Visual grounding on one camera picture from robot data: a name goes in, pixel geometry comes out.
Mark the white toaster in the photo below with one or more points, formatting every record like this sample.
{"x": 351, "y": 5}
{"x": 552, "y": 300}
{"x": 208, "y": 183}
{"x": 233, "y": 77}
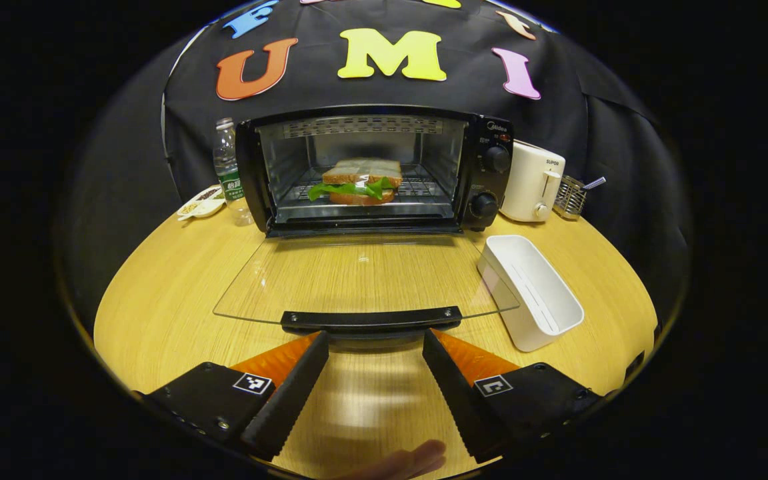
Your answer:
{"x": 527, "y": 180}

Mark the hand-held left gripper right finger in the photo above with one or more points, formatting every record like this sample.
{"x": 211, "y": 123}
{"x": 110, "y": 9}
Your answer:
{"x": 457, "y": 400}

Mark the small white snack dish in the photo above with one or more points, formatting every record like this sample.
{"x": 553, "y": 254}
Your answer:
{"x": 198, "y": 205}

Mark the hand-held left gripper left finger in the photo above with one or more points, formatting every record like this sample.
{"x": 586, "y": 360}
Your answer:
{"x": 290, "y": 400}

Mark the white plastic container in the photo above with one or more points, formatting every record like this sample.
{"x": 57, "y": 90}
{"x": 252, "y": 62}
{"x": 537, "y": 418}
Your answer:
{"x": 537, "y": 293}

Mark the black backdrop cloth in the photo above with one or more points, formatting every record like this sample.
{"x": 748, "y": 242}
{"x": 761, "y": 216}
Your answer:
{"x": 124, "y": 186}

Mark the clear plastic water bottle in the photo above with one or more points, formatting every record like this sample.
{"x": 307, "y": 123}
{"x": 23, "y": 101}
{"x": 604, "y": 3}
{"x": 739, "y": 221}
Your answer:
{"x": 227, "y": 166}

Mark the lettuce sandwich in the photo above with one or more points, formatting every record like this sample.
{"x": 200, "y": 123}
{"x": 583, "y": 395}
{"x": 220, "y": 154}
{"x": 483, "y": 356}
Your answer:
{"x": 360, "y": 174}

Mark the black electric oven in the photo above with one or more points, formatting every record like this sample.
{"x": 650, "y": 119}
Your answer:
{"x": 490, "y": 183}

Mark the small silver utensil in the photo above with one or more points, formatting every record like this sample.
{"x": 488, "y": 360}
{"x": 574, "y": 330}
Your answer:
{"x": 594, "y": 182}

